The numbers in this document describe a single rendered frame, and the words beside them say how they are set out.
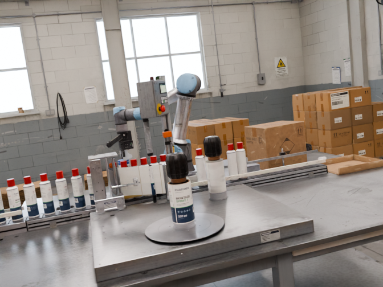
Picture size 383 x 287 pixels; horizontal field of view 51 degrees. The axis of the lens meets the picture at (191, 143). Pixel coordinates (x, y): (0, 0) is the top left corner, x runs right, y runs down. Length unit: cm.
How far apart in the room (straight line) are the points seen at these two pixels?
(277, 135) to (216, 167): 76
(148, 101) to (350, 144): 422
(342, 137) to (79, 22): 478
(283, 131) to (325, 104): 315
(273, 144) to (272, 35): 624
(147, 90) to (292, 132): 99
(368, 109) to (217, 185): 439
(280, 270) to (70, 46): 645
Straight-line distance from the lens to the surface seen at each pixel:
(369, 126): 610
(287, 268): 153
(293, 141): 259
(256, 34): 842
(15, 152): 751
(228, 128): 565
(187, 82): 230
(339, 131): 575
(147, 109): 209
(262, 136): 249
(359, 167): 248
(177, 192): 149
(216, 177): 186
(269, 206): 174
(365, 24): 751
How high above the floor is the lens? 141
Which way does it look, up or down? 8 degrees down
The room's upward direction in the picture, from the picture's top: 7 degrees counter-clockwise
